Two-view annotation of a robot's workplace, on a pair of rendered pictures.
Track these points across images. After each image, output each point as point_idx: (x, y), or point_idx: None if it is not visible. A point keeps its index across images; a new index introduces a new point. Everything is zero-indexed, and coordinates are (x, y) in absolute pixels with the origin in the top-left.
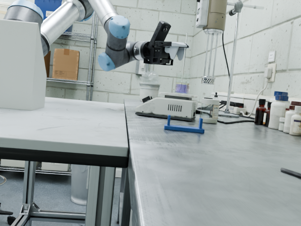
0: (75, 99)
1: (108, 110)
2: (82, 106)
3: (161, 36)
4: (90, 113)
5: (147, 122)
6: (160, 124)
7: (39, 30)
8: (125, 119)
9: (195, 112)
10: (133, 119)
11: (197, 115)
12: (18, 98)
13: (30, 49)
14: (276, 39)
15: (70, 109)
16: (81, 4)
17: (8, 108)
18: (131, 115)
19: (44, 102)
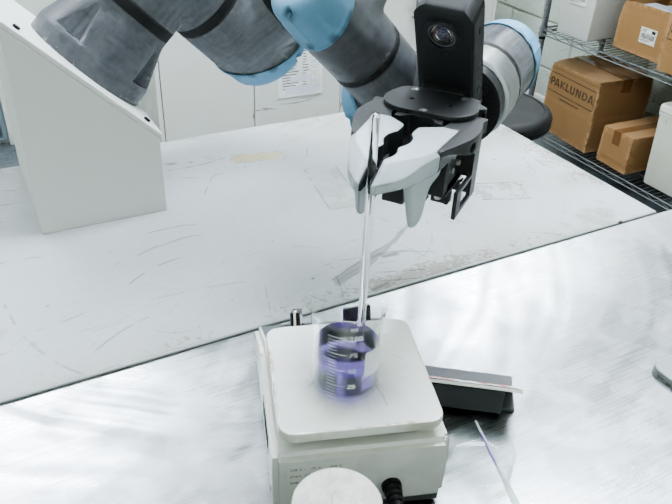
0: (529, 142)
1: (291, 280)
2: (344, 213)
3: (445, 64)
4: (134, 293)
5: (43, 439)
6: (27, 477)
7: (21, 38)
8: (72, 379)
9: (381, 487)
10: (99, 390)
11: (643, 466)
12: (32, 197)
13: (10, 90)
14: None
15: (197, 239)
16: None
17: (32, 210)
18: (247, 343)
19: (163, 199)
